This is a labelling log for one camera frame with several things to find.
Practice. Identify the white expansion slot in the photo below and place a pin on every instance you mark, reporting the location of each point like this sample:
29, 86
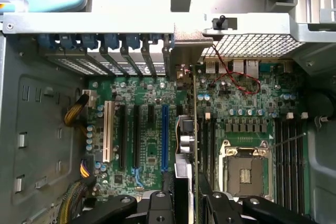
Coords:
108, 132

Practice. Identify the short black expansion slot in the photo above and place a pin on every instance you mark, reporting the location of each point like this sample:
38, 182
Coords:
150, 112

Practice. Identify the green motherboard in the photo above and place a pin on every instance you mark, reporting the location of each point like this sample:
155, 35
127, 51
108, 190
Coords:
149, 140

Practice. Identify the black plastic latch pin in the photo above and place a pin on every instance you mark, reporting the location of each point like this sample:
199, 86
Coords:
219, 22

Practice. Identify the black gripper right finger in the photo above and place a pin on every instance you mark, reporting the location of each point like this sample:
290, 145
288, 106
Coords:
220, 208

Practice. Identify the blue expansion slot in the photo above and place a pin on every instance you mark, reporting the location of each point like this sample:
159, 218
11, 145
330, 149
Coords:
165, 137

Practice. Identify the black round case fan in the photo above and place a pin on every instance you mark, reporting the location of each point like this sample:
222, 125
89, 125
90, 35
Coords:
319, 103

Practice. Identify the long black expansion slot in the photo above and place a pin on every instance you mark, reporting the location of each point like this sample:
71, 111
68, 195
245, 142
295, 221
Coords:
123, 137
136, 137

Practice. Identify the metal cpu socket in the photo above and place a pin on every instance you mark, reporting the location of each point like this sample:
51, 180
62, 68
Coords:
245, 171

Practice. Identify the thin metal locking lever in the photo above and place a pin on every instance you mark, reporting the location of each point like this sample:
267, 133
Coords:
288, 140

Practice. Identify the grey metal pc case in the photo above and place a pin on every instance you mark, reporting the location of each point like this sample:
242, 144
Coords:
39, 103

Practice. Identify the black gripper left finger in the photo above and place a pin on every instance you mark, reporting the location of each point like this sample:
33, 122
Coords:
157, 208

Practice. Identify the black ram slot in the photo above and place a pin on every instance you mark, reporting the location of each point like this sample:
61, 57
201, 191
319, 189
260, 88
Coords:
300, 166
205, 150
212, 150
286, 166
278, 166
293, 166

